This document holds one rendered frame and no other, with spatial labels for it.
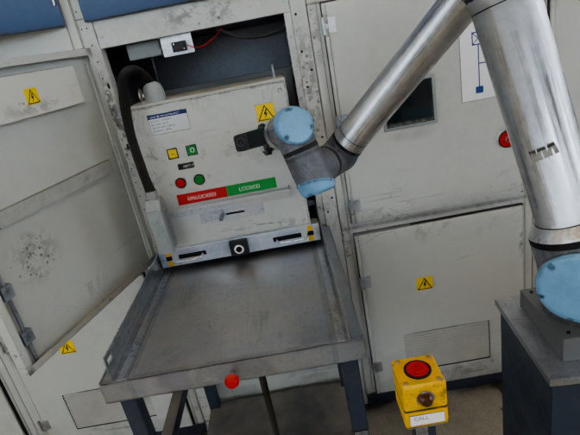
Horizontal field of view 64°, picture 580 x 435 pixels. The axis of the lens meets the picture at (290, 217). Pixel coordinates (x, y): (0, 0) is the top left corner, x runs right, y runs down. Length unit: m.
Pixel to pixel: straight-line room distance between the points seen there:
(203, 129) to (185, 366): 0.70
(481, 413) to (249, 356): 1.23
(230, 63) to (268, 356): 1.58
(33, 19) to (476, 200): 1.53
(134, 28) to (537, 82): 1.16
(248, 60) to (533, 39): 1.64
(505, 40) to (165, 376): 0.97
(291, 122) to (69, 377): 1.46
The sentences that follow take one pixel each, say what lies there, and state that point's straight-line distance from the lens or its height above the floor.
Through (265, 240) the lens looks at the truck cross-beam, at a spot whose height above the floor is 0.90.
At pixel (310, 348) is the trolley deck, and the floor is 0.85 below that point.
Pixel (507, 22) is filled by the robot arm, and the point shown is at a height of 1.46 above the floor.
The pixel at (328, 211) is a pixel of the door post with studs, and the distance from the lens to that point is 1.68.
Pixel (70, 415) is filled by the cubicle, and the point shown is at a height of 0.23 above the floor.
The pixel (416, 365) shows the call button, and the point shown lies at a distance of 0.93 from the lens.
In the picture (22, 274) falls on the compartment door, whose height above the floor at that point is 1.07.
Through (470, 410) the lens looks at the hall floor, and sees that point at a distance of 2.15.
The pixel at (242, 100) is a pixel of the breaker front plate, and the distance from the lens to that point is 1.44.
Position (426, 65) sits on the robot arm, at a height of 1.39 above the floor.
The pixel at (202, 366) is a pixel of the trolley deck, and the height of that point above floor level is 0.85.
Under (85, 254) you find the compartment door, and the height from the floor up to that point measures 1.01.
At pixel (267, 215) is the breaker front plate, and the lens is 1.53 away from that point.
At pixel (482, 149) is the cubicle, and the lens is 1.74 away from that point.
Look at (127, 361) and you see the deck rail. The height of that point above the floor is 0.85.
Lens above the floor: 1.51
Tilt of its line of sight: 21 degrees down
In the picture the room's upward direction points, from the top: 11 degrees counter-clockwise
